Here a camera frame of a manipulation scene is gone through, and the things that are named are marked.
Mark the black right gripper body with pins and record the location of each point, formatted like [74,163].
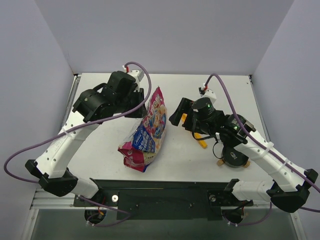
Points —
[186,116]

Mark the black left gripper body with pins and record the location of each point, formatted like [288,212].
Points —
[136,100]

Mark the yellow plastic scoop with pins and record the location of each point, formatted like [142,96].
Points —
[202,143]

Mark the pink pet food bag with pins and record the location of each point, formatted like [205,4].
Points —
[144,141]

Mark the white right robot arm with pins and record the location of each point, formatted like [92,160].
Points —
[289,188]

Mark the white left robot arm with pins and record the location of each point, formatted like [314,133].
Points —
[51,168]

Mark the black fish print bowl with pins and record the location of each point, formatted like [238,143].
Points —
[233,158]

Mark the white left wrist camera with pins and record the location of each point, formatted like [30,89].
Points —
[137,74]

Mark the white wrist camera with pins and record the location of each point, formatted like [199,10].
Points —
[205,92]
[137,74]

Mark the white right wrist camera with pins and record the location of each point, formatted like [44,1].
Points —
[205,92]

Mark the aluminium table edge rail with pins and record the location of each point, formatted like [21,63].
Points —
[70,105]

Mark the black mounting base plate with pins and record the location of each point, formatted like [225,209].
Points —
[162,200]

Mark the aluminium front frame rail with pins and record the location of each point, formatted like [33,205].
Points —
[44,200]

